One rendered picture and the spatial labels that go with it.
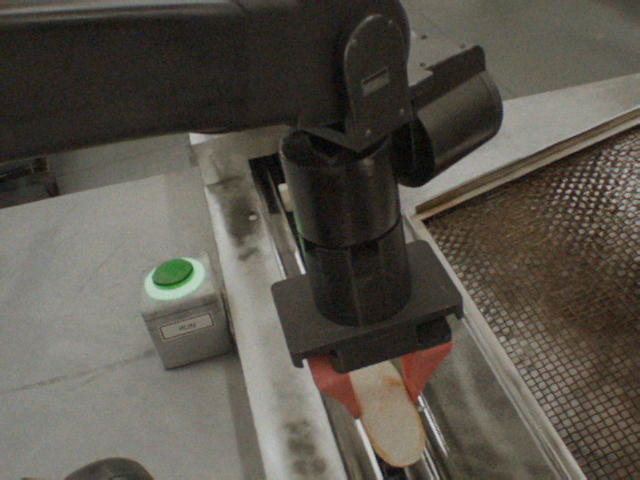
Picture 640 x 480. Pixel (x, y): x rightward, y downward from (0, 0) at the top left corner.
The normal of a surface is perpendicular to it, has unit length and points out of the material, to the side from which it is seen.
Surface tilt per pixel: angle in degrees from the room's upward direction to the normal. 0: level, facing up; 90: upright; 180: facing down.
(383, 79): 90
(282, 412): 0
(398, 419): 3
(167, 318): 90
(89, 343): 0
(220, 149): 90
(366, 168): 90
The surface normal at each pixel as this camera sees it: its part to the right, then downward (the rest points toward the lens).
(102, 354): -0.17, -0.79
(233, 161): 0.23, 0.55
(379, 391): -0.12, -0.65
